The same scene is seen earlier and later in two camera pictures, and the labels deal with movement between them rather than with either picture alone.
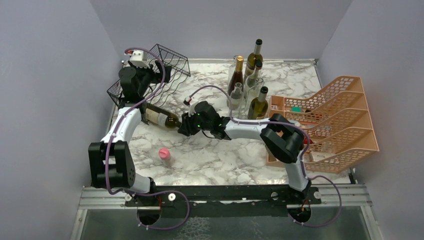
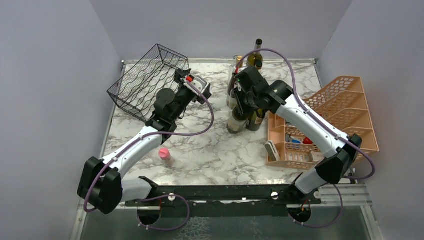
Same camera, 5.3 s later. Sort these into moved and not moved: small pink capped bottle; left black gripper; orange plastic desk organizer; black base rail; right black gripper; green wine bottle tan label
Moved: left black gripper; right black gripper
Not moved: green wine bottle tan label; black base rail; orange plastic desk organizer; small pink capped bottle
